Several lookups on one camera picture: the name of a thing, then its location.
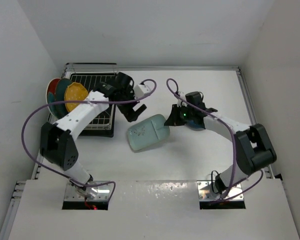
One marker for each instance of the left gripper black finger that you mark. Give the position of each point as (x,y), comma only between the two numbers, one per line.
(126,112)
(136,113)

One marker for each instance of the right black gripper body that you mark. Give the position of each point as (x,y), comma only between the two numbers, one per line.
(189,112)

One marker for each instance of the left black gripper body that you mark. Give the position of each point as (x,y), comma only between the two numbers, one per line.
(128,95)

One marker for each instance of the dark blue leaf dish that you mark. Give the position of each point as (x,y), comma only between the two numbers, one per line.
(194,126)

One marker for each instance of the light green divided tray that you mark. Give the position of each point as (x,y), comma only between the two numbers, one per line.
(147,133)

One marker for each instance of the yellow dotted plate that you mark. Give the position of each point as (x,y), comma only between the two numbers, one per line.
(74,92)

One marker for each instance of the teal round plate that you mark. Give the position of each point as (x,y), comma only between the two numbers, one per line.
(59,110)

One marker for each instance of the red blue floral plate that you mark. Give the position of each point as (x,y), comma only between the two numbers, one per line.
(50,93)

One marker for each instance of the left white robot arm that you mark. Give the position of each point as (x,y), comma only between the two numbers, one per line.
(58,140)

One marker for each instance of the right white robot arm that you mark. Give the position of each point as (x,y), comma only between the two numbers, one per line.
(252,147)

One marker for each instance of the black drip tray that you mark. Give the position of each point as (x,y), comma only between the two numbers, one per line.
(89,74)

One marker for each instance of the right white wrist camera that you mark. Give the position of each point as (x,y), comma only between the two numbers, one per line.
(180,100)

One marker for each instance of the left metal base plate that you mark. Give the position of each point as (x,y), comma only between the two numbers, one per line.
(74,193)

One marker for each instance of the metal base plate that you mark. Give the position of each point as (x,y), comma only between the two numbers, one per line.
(74,193)
(207,192)

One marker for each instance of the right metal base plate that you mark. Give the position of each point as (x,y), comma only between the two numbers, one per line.
(207,192)

